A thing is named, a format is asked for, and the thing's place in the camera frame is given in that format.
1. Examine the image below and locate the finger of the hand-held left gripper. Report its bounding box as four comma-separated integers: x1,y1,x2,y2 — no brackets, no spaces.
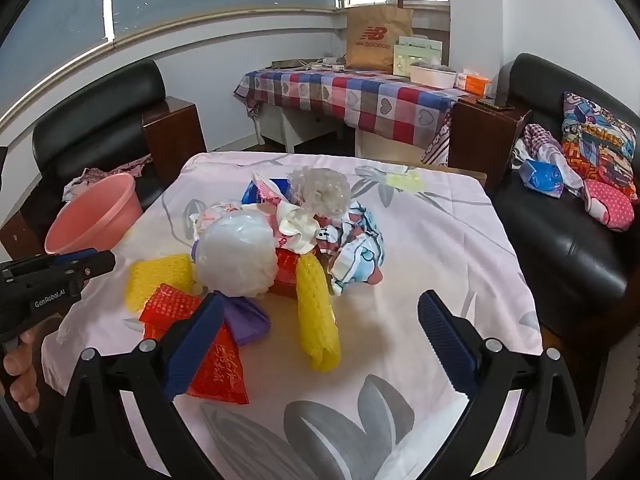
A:
47,247,99,267
66,251,117,287

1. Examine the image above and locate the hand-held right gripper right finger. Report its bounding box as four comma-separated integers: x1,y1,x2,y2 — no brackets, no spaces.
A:
417,290,588,480

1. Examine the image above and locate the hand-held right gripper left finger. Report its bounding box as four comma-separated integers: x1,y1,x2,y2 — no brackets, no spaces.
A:
54,292,226,480

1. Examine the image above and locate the red foil packet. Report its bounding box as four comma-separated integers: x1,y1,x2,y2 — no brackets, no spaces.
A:
139,283,250,406

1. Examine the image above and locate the pink plastic bucket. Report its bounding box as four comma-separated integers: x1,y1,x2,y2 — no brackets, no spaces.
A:
44,173,143,256

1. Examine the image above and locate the short yellow foam net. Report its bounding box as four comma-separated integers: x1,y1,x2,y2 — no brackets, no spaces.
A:
124,254,198,317

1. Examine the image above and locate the purple face mask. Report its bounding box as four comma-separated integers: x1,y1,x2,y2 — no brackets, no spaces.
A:
222,296,272,347

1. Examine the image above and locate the white mesh bath sponge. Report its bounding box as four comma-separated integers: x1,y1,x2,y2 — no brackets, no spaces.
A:
192,210,281,301

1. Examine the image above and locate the red box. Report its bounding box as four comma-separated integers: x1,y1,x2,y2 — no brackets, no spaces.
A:
270,250,302,301

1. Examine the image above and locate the patterned cloth bundle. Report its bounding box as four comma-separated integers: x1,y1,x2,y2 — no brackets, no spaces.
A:
327,200,386,297

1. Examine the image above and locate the long yellow foam net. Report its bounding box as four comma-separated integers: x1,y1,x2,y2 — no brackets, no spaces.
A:
295,252,342,373

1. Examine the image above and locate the pink white wrapper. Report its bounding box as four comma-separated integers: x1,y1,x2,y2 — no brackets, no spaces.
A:
190,201,246,241

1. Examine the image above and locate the cream paper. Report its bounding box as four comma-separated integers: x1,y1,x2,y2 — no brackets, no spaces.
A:
275,200,326,256

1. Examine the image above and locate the blue white box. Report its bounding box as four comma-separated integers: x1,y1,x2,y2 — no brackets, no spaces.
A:
241,177,296,206

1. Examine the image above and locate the pink striped wrapper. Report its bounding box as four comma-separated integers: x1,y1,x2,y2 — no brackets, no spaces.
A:
250,172,287,206

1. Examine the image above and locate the white foam net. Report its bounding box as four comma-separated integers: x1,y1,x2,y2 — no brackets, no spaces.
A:
287,166,351,218

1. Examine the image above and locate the person's left hand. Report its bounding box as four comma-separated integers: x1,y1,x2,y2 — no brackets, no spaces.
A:
0,330,39,414

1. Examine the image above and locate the crumpled cloth on armchair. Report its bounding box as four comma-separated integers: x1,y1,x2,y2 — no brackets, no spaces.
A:
62,154,153,201

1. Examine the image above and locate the pink floral tablecloth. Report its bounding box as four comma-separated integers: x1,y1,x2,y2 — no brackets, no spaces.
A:
42,152,543,480

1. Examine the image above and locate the black leather sofa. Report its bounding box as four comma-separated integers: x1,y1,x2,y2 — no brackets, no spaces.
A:
450,52,640,341

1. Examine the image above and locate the black leather armchair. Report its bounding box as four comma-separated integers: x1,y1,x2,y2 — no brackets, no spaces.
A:
0,59,207,261

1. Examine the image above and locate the wooden table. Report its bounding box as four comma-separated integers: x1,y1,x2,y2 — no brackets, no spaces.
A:
420,162,488,183

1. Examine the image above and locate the blue plastic bag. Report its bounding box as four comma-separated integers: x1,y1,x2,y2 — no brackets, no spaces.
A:
518,159,565,197

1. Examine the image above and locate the pink dotted cushion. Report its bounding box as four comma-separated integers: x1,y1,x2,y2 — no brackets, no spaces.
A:
582,178,636,233

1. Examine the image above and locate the checked cloth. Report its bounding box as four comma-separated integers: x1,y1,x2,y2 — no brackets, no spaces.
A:
511,124,586,201

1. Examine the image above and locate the white desk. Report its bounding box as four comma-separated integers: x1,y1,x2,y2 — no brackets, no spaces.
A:
255,105,426,158

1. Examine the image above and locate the colourful printed cushion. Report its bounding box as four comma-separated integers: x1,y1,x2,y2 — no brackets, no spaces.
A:
561,91,638,181

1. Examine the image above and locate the orange white box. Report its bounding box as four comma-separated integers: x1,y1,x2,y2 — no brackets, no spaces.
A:
455,70,493,95

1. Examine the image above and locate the checked heart tablecloth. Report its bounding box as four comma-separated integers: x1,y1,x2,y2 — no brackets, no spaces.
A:
234,67,471,166

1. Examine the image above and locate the white rectangular container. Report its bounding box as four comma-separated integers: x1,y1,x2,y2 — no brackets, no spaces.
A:
409,62,457,87

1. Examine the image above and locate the pale green box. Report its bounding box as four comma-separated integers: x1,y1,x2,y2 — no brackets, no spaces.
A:
393,35,443,78

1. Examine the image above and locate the brown paper bag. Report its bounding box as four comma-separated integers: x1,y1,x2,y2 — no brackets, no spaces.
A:
346,7,415,72

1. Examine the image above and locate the white power strip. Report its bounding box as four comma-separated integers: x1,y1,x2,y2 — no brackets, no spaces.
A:
300,57,347,72

